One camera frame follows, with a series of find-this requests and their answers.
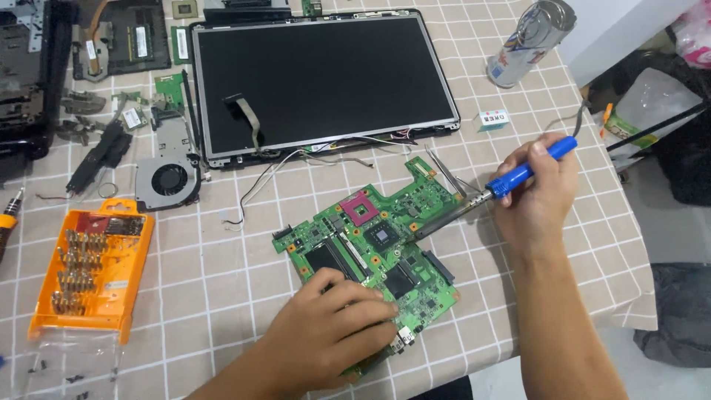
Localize clear plastic case lid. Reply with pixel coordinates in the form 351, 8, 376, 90
21, 327, 126, 400

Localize small green circuit board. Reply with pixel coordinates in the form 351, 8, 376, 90
154, 73, 186, 112

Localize dark grey cloth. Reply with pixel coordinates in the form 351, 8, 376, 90
632, 263, 711, 369

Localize person's right hand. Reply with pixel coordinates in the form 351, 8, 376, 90
491, 132, 581, 261

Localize silver drink can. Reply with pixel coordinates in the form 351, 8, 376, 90
486, 0, 578, 89

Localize pink white plastic bag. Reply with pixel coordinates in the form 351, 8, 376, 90
671, 0, 711, 71

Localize small wireless card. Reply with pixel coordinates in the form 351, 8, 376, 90
121, 107, 148, 132

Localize orange black screwdriver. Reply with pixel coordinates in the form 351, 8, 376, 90
0, 187, 26, 263

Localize blue soldering iron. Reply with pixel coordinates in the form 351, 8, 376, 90
414, 136, 578, 241

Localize thin black rod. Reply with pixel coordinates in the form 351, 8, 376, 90
605, 99, 711, 154

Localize laptop cooling fan with heatsink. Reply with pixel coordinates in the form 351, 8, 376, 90
134, 110, 203, 213

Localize green memory stick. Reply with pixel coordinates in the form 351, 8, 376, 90
170, 24, 193, 66

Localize clear plastic bag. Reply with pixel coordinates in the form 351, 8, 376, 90
599, 67, 707, 164

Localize thin black and white wires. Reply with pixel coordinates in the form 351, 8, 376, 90
221, 132, 414, 232

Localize black laptop part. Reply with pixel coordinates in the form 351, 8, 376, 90
202, 0, 293, 24

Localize small white box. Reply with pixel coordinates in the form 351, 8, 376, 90
478, 108, 511, 133

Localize grey soldering iron cord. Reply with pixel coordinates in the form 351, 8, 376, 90
546, 99, 591, 141

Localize metal tweezers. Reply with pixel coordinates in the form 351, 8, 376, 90
424, 144, 468, 199

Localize checked beige tablecloth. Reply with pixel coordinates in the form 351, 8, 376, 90
0, 0, 660, 400

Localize laptop screen panel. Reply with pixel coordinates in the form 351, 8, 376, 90
190, 9, 461, 169

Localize flat grey ribbon cable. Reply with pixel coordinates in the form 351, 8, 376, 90
221, 93, 263, 154

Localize person's left hand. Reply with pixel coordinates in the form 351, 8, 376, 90
261, 268, 401, 391

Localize grey metal hinge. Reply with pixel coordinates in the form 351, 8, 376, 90
60, 89, 107, 115
55, 115, 107, 147

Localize black laptop speaker bar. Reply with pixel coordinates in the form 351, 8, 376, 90
66, 121, 134, 196

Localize black laptop frame with heatpipe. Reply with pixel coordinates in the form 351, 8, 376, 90
71, 0, 172, 82

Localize orange screwdriver bit case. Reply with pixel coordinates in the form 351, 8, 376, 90
28, 198, 157, 346

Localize black laptop base shell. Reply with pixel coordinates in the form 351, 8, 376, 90
0, 0, 77, 185

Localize green laptop motherboard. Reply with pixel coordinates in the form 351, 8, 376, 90
271, 156, 462, 384

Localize thin black plastic strip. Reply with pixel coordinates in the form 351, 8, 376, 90
181, 69, 201, 152

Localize square processor chip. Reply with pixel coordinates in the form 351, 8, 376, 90
171, 0, 200, 21

